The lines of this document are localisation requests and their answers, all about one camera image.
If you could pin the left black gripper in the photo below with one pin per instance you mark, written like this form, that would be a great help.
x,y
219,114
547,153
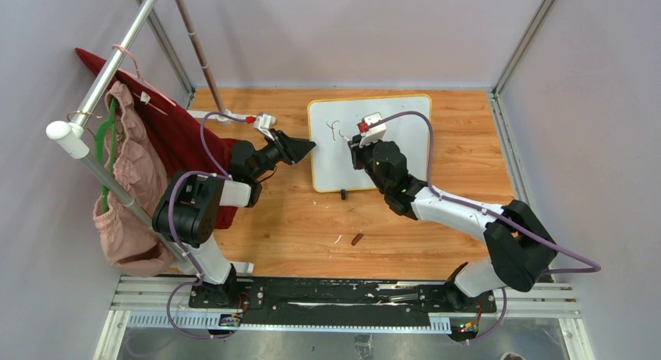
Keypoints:
x,y
290,150

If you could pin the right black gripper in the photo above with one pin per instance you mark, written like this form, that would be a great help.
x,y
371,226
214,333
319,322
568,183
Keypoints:
x,y
358,152

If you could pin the yellow-framed whiteboard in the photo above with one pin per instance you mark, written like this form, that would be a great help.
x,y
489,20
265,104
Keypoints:
x,y
333,123

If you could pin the brown marker cap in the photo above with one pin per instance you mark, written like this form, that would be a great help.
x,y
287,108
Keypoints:
x,y
356,239

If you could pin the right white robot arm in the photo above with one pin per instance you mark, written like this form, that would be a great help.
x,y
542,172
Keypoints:
x,y
520,249

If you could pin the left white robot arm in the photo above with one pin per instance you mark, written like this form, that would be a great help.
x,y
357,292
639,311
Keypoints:
x,y
187,212

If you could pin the pink garment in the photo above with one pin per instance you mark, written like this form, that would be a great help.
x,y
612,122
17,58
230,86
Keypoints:
x,y
127,243

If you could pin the pink hanger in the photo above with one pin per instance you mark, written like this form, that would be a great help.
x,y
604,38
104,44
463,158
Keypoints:
x,y
137,75

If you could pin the green hanger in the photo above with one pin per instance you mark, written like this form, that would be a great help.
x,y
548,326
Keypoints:
x,y
105,138

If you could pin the metal clothes rack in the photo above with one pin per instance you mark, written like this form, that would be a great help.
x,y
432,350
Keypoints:
x,y
68,134

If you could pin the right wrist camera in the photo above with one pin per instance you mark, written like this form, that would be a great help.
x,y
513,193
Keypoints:
x,y
371,129

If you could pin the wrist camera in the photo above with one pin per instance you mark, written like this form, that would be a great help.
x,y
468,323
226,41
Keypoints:
x,y
371,129
263,123

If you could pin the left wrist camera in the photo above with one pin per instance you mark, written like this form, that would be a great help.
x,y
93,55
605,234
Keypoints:
x,y
263,123

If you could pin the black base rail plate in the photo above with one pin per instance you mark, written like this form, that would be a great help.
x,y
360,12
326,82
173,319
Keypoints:
x,y
344,304

